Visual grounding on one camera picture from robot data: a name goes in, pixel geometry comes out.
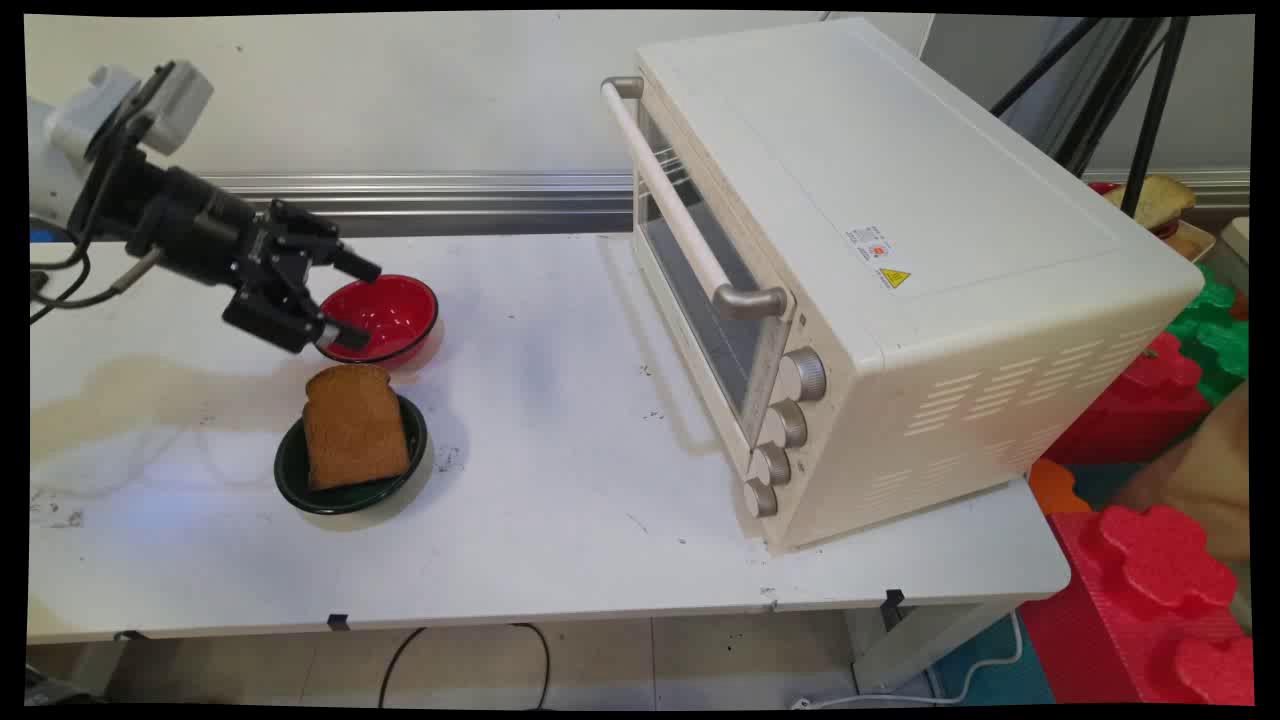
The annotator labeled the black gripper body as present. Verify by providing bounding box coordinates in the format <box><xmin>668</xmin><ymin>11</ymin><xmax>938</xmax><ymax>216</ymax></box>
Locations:
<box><xmin>78</xmin><ymin>150</ymin><xmax>341</xmax><ymax>303</ymax></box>

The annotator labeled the black tripod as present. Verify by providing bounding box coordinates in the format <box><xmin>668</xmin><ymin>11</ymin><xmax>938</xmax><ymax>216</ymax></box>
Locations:
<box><xmin>990</xmin><ymin>15</ymin><xmax>1191</xmax><ymax>217</ymax></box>

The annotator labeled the red bowl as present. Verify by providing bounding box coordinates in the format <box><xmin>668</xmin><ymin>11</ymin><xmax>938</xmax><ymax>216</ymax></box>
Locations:
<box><xmin>312</xmin><ymin>274</ymin><xmax>442</xmax><ymax>370</ymax></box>

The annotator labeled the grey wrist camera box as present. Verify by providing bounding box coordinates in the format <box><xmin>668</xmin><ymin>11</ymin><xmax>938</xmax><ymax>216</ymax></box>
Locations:
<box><xmin>138</xmin><ymin>60</ymin><xmax>216</xmax><ymax>157</ymax></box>

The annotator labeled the green foam block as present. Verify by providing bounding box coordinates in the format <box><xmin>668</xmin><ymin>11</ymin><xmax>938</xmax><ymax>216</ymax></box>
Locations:
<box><xmin>1164</xmin><ymin>264</ymin><xmax>1252</xmax><ymax>403</ymax></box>

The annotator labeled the beige tray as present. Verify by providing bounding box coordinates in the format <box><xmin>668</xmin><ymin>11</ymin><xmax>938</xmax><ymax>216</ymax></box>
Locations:
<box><xmin>1163</xmin><ymin>219</ymin><xmax>1218</xmax><ymax>264</ymax></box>

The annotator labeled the cream toaster oven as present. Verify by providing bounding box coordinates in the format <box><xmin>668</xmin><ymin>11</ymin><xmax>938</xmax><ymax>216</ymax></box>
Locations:
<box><xmin>600</xmin><ymin>18</ymin><xmax>1206</xmax><ymax>554</ymax></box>

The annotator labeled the glass oven door with handle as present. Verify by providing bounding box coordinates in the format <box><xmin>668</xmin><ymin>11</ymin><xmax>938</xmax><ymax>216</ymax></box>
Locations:
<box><xmin>600</xmin><ymin>75</ymin><xmax>798</xmax><ymax>453</ymax></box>

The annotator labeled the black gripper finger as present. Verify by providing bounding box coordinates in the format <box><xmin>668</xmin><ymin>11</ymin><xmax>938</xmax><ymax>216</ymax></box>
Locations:
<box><xmin>222</xmin><ymin>286</ymin><xmax>372</xmax><ymax>354</ymax></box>
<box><xmin>268</xmin><ymin>200</ymin><xmax>383</xmax><ymax>283</ymax></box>

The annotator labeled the orange foam piece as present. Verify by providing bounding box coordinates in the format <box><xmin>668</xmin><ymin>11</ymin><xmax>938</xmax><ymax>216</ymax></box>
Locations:
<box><xmin>1027</xmin><ymin>456</ymin><xmax>1094</xmax><ymax>517</ymax></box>

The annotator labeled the black floor cable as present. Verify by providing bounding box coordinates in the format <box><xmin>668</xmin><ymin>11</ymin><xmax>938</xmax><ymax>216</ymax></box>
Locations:
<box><xmin>377</xmin><ymin>623</ymin><xmax>552</xmax><ymax>711</ymax></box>

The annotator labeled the blue floor mat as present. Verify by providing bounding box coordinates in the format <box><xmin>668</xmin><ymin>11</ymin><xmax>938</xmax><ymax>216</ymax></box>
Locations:
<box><xmin>930</xmin><ymin>610</ymin><xmax>1057</xmax><ymax>707</ymax></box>

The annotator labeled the brown toast slice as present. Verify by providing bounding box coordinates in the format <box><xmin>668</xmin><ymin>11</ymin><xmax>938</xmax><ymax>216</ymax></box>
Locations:
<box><xmin>301</xmin><ymin>363</ymin><xmax>413</xmax><ymax>492</ymax></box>

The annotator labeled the tan brown object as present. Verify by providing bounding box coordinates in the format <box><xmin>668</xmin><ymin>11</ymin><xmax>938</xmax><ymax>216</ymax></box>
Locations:
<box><xmin>1110</xmin><ymin>378</ymin><xmax>1252</xmax><ymax>563</ymax></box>

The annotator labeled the white table leg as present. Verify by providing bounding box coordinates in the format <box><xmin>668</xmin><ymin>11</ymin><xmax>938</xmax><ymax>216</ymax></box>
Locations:
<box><xmin>848</xmin><ymin>598</ymin><xmax>1017</xmax><ymax>697</ymax></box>

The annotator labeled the large red foam block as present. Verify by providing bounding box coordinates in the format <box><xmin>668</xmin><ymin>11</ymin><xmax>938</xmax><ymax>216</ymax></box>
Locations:
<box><xmin>1019</xmin><ymin>504</ymin><xmax>1256</xmax><ymax>707</ymax></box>

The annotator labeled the dark green bowl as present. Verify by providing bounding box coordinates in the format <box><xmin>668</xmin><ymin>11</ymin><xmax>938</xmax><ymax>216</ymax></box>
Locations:
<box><xmin>273</xmin><ymin>393</ymin><xmax>430</xmax><ymax>517</ymax></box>

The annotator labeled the aluminium rail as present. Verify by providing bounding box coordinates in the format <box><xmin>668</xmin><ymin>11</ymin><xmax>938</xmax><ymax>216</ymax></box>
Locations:
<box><xmin>200</xmin><ymin>171</ymin><xmax>637</xmax><ymax>238</ymax></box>

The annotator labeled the toy bread sandwich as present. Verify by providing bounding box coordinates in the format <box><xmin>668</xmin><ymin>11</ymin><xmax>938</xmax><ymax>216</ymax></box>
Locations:
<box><xmin>1104</xmin><ymin>174</ymin><xmax>1197</xmax><ymax>232</ymax></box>

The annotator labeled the white floor cable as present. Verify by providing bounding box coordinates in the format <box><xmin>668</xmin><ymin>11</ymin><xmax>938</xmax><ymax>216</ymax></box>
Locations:
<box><xmin>790</xmin><ymin>610</ymin><xmax>1027</xmax><ymax>710</ymax></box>

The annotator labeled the small red foam block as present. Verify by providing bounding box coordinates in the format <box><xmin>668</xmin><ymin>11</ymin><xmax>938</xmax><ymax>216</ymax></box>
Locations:
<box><xmin>1044</xmin><ymin>331</ymin><xmax>1212</xmax><ymax>467</ymax></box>

